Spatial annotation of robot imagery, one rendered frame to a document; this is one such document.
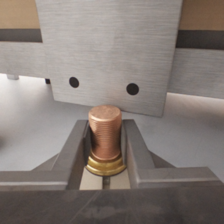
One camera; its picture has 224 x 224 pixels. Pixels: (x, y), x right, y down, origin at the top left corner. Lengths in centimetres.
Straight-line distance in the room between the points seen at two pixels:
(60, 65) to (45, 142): 19
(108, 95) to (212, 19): 15
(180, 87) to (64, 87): 13
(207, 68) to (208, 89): 2
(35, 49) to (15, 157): 18
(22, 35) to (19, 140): 19
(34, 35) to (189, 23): 23
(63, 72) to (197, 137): 28
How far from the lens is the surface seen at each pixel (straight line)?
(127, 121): 15
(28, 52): 27
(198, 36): 24
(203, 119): 42
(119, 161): 16
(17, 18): 33
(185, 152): 31
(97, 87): 16
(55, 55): 17
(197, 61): 19
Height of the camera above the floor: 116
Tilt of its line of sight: 29 degrees up
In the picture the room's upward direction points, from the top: 180 degrees counter-clockwise
